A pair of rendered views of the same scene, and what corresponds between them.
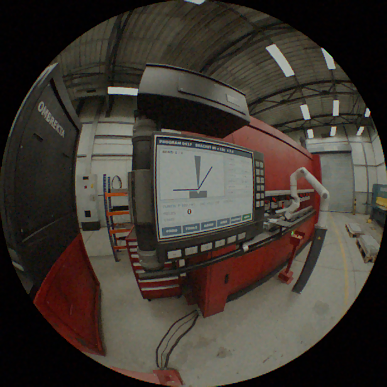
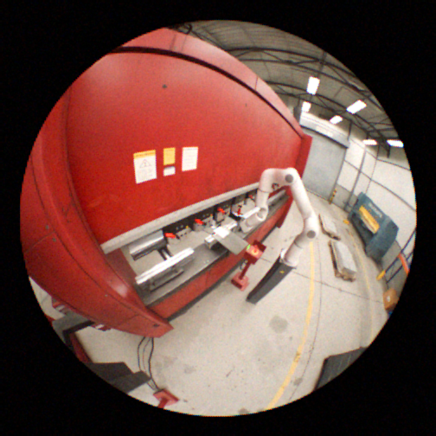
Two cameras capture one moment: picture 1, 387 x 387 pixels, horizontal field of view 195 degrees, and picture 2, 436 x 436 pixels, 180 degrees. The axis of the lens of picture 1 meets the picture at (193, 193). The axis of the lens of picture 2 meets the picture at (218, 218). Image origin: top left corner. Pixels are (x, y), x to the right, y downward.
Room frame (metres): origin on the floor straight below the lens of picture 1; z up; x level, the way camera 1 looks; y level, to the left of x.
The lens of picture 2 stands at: (0.55, -0.56, 1.78)
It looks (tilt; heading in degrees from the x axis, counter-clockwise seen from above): 36 degrees down; 326
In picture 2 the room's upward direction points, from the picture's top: 9 degrees clockwise
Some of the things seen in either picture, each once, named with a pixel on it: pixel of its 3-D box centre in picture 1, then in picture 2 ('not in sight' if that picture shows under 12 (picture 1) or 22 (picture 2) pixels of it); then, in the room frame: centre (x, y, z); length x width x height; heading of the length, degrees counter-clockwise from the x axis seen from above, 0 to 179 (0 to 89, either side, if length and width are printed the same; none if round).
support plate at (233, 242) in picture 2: (281, 222); (230, 240); (1.12, -1.11, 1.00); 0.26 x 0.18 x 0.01; 17
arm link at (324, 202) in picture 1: (324, 200); (307, 234); (0.70, -1.45, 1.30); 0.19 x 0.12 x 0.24; 117
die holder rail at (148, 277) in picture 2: not in sight; (166, 268); (1.10, -0.54, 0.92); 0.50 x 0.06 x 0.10; 107
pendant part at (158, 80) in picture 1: (194, 169); not in sight; (0.45, -0.01, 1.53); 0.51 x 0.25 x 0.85; 113
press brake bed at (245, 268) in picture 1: (288, 244); (245, 242); (1.42, -1.70, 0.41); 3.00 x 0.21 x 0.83; 107
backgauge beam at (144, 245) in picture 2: (270, 216); (222, 208); (1.67, -1.36, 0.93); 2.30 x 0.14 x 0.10; 107
